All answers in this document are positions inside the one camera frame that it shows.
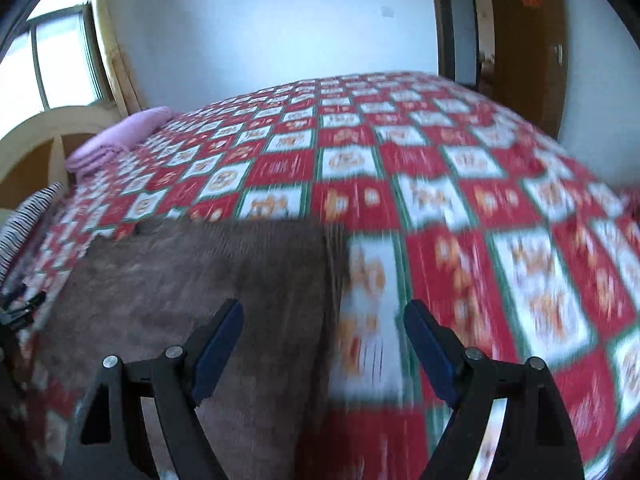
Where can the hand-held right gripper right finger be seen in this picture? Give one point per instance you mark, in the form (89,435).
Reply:
(430,350)

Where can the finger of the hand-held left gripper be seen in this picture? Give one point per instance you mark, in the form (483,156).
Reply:
(17,321)
(27,302)

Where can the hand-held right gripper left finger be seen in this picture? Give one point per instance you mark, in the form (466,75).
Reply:
(220,345)

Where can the brown patterned garment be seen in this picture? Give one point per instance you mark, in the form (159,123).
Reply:
(200,270)

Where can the striped pillow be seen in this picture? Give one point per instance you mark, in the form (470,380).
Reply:
(25,225)

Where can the red checkered bedsheet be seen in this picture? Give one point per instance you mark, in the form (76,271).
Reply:
(450,185)

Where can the wooden bed headboard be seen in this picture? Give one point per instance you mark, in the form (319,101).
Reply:
(30,130)

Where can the folded pink blanket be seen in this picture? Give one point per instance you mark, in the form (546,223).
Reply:
(120,135)

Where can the window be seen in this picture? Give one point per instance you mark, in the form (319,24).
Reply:
(60,60)

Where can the narrow yellow curtain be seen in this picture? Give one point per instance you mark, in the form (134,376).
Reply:
(117,60)

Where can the brown wooden door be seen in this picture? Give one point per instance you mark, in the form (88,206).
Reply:
(525,60)

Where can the brown door frame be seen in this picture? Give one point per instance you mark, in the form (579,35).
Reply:
(442,20)

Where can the white wall switch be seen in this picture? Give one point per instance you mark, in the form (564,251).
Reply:
(387,11)

